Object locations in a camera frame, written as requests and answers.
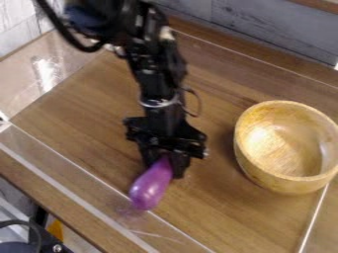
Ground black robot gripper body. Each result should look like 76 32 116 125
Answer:
121 98 208 161

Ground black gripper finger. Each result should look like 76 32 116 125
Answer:
140 146 162 168
168 152 189 179

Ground purple toy eggplant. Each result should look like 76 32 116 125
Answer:
129 155 172 211

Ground brown wooden bowl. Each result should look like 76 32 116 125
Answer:
233 100 338 195

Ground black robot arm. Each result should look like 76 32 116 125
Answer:
34 0 206 178

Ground clear acrylic tray walls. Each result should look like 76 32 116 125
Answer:
0 22 338 253

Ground black clamp with screw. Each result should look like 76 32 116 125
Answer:
29 226 73 253

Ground black cable lower left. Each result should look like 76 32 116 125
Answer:
0 219 44 253

